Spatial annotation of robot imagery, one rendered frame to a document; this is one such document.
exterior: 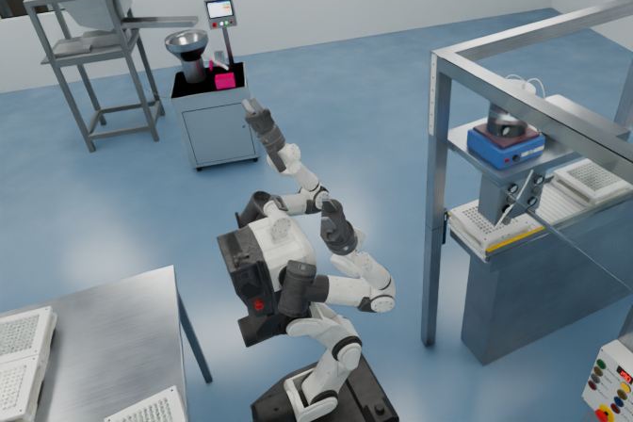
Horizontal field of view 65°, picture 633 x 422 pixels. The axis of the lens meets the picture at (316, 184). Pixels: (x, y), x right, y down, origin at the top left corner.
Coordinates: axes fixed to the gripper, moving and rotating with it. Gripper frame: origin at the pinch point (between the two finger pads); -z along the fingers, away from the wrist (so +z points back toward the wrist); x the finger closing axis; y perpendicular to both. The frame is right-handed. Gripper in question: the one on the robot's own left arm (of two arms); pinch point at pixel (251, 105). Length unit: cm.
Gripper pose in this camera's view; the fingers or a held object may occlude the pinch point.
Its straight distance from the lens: 185.9
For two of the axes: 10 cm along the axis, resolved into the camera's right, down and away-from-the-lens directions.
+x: 6.7, -0.2, -7.4
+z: 4.7, 7.8, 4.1
